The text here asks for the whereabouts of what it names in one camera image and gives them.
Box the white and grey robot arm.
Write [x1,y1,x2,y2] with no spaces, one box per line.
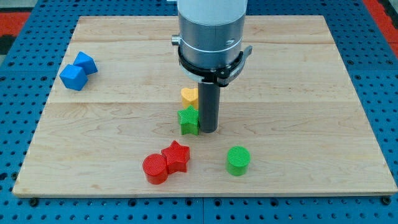
[172,0,252,86]

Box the green star block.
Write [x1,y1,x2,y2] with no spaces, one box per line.
[177,105,199,136]

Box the red star block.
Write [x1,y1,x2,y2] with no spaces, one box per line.
[161,141,190,174]

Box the yellow heart block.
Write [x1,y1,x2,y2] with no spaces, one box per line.
[180,88,198,110]

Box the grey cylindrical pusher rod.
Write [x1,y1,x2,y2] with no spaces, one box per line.
[198,83,220,133]

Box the green cylinder block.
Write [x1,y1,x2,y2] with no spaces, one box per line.
[226,146,251,176]

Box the red cylinder block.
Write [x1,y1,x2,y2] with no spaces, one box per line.
[142,154,169,185]

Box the wooden board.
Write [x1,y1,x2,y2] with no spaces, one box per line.
[12,16,397,198]

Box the blue cube block rear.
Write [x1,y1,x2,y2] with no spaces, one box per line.
[73,52,98,75]

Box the blue cube block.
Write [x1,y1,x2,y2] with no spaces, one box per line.
[73,52,98,75]
[60,64,88,91]

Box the blue cube block front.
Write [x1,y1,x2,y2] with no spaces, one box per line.
[60,64,88,91]

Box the black clamp ring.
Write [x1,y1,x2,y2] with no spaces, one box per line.
[177,45,253,88]

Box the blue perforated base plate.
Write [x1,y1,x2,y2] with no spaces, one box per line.
[1,0,397,223]

